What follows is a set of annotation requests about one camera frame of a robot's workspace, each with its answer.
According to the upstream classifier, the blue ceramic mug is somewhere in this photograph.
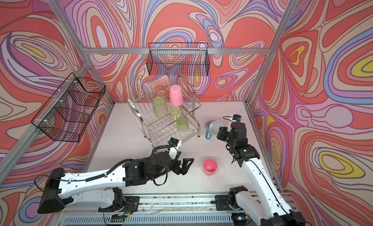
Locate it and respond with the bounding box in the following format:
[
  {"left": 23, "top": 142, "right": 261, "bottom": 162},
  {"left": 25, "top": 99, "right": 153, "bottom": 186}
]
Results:
[{"left": 205, "top": 120, "right": 223, "bottom": 140}]

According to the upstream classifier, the pink plastic cup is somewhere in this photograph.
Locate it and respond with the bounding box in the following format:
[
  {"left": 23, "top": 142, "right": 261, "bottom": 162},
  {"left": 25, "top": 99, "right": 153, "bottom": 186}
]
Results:
[
  {"left": 170, "top": 85, "right": 184, "bottom": 106},
  {"left": 203, "top": 158, "right": 218, "bottom": 176}
]

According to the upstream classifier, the green transparent cup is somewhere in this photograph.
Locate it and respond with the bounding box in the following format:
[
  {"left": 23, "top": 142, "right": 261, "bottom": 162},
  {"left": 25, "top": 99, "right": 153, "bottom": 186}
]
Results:
[
  {"left": 176, "top": 117, "right": 189, "bottom": 133},
  {"left": 152, "top": 96, "right": 169, "bottom": 118}
]

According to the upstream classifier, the light green ceramic mug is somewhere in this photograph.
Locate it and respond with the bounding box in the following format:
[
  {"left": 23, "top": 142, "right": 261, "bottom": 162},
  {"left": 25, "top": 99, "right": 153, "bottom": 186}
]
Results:
[{"left": 171, "top": 106, "right": 183, "bottom": 121}]

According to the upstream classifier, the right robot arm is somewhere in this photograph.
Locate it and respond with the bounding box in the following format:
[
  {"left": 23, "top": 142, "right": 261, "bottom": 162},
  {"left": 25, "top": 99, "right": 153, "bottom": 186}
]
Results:
[{"left": 217, "top": 122, "right": 307, "bottom": 226}]

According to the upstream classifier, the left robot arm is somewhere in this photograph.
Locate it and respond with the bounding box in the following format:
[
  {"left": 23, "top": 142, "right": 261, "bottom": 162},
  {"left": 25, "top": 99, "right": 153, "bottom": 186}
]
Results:
[{"left": 37, "top": 152, "right": 194, "bottom": 214}]

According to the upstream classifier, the steel two-tier dish rack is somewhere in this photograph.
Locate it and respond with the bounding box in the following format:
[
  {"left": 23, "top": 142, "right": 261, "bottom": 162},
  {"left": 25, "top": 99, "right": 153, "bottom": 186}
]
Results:
[{"left": 127, "top": 75, "right": 201, "bottom": 147}]

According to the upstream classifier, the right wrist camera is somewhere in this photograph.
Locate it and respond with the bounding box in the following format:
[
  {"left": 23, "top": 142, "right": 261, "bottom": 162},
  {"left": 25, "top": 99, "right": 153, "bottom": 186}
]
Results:
[{"left": 230, "top": 114, "right": 241, "bottom": 124}]

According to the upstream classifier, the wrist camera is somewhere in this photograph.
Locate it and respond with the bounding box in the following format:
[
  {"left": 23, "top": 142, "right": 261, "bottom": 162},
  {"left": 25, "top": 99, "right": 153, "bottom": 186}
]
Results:
[
  {"left": 168, "top": 138, "right": 182, "bottom": 160},
  {"left": 230, "top": 114, "right": 241, "bottom": 124}
]

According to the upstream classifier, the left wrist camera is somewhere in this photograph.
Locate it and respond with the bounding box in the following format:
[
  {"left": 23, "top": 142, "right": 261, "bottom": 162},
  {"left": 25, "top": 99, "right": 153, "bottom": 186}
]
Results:
[{"left": 168, "top": 138, "right": 182, "bottom": 160}]

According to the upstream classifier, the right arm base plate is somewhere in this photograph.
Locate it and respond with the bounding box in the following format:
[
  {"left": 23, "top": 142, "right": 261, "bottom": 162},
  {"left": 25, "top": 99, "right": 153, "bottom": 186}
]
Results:
[{"left": 210, "top": 195, "right": 242, "bottom": 211}]

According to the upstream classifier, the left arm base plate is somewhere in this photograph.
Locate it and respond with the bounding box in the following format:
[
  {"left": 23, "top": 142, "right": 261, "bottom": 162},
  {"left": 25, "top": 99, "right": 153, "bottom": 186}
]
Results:
[{"left": 98, "top": 196, "right": 140, "bottom": 213}]

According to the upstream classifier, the black wire basket back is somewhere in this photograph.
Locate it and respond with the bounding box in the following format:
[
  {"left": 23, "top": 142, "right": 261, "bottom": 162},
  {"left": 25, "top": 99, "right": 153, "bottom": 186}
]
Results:
[{"left": 146, "top": 42, "right": 210, "bottom": 77}]

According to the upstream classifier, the black wire basket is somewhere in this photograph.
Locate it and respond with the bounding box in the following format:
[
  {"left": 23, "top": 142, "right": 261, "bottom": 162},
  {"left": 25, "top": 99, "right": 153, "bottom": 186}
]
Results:
[
  {"left": 146, "top": 42, "right": 210, "bottom": 77},
  {"left": 31, "top": 73, "right": 106, "bottom": 142}
]

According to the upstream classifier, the black wire basket left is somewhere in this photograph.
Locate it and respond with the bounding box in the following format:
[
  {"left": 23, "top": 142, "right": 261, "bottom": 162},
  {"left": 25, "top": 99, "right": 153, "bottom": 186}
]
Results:
[{"left": 31, "top": 73, "right": 106, "bottom": 142}]

